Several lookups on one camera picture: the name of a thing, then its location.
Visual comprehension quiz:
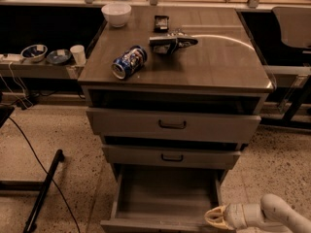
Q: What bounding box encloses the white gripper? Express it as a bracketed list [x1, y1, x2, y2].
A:
[204, 204, 249, 230]

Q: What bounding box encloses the grey bottom drawer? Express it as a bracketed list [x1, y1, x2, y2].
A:
[100, 165, 234, 233]

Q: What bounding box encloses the grey drawer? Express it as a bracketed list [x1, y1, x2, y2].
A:
[86, 108, 260, 144]
[103, 145, 240, 170]
[100, 165, 234, 233]

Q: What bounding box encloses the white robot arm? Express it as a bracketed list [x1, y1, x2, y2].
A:
[204, 194, 311, 233]

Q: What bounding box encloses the grey middle drawer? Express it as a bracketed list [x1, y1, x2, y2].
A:
[103, 145, 240, 170]

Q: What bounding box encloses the grey drawer cabinet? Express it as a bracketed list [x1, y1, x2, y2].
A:
[77, 5, 275, 183]

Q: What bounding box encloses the grey top drawer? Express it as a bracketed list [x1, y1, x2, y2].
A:
[86, 108, 260, 144]

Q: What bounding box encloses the blue soda can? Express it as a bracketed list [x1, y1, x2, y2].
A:
[111, 46, 148, 80]

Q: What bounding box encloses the black stand leg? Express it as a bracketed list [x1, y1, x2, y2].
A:
[23, 150, 64, 233]

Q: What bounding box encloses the small black box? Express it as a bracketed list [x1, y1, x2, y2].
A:
[154, 16, 169, 32]

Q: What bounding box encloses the white paper cup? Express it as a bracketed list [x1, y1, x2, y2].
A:
[70, 45, 86, 66]

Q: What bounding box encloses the white bowl on shelf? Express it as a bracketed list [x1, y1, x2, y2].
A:
[20, 44, 48, 63]

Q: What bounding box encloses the white power strip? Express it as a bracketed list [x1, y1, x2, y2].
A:
[0, 53, 23, 63]

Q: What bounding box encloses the black floor cable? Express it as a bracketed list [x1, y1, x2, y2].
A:
[7, 115, 82, 233]

